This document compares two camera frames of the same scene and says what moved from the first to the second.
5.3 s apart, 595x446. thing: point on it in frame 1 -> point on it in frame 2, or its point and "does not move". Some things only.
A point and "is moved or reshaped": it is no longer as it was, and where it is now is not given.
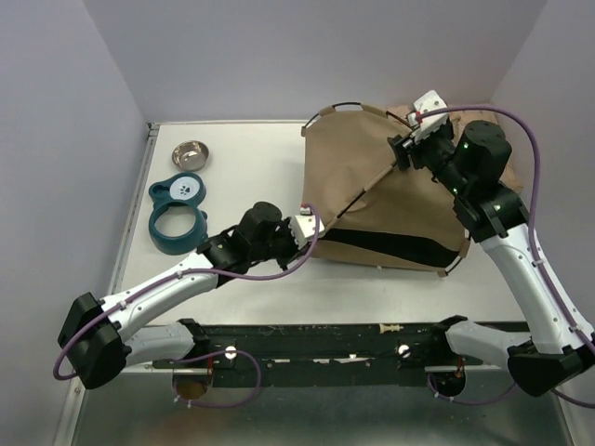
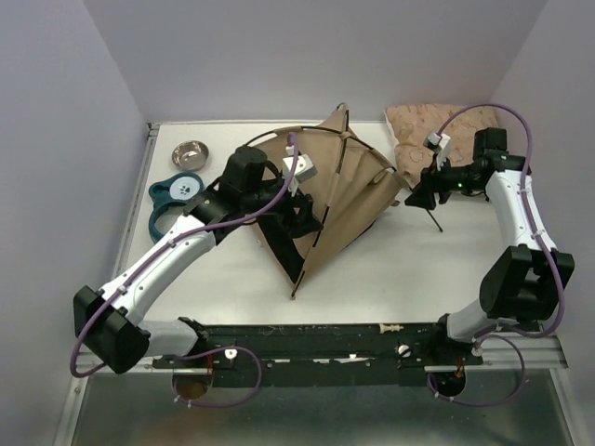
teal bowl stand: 185,189 does not move
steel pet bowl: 191,155 does not move
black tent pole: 363,192 -> 323,217
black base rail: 327,354 does not move
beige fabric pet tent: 375,214 is moved or reshaped
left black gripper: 295,253 -> 305,221
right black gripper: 403,148 -> 432,180
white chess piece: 391,327 does not move
